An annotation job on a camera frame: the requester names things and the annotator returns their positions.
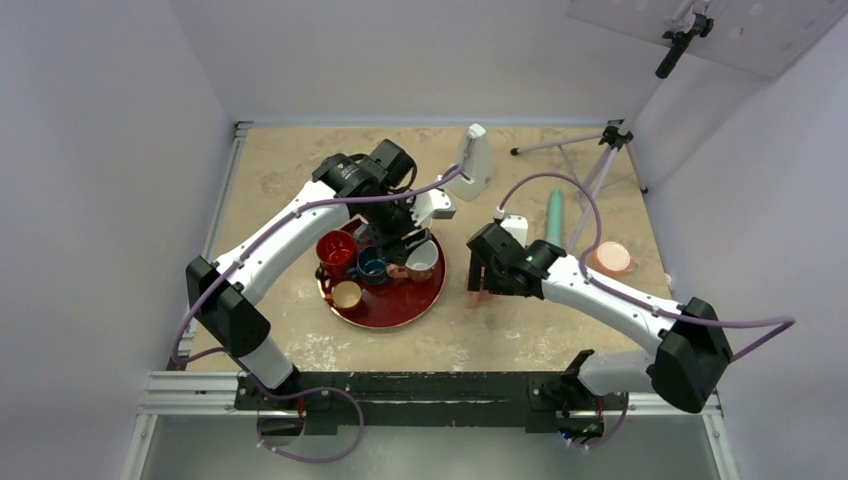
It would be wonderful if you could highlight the white metronome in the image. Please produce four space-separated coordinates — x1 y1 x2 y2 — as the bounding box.
446 123 496 202

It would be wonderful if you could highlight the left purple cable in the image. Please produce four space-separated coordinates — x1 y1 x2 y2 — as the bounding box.
170 164 467 464

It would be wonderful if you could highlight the small orange cup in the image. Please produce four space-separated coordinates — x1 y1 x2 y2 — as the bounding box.
324 280 363 311

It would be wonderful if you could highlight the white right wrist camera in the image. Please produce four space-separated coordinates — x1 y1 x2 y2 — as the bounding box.
494 208 529 247

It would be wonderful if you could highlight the black base bar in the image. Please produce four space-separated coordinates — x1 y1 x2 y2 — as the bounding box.
234 371 625 439

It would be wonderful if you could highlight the patterned pink mug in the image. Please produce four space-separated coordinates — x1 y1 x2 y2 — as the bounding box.
386 240 440 283

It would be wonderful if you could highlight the aluminium frame rail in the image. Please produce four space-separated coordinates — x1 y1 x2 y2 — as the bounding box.
119 121 740 480

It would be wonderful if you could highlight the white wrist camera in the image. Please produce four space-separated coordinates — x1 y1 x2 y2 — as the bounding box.
410 189 457 228
494 208 529 247

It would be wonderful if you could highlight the pink bowl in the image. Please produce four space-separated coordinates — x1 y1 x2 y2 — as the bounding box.
590 241 636 278

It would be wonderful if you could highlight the plain pink mug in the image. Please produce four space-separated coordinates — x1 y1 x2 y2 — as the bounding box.
468 289 494 309

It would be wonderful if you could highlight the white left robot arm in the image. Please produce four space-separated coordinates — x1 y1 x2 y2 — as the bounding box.
186 139 425 409

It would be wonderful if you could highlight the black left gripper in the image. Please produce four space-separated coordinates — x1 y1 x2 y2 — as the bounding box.
359 190 431 266

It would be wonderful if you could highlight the red mug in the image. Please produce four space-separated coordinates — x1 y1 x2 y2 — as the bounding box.
315 230 358 280

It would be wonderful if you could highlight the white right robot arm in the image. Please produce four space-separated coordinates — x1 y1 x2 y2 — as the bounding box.
467 223 732 413

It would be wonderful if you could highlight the red round tray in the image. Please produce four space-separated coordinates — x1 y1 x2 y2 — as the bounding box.
315 219 447 329

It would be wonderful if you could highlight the blue mug white inside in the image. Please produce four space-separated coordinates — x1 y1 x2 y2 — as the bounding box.
347 246 390 286

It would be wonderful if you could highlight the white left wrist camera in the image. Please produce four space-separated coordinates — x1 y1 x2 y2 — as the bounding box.
410 189 457 228

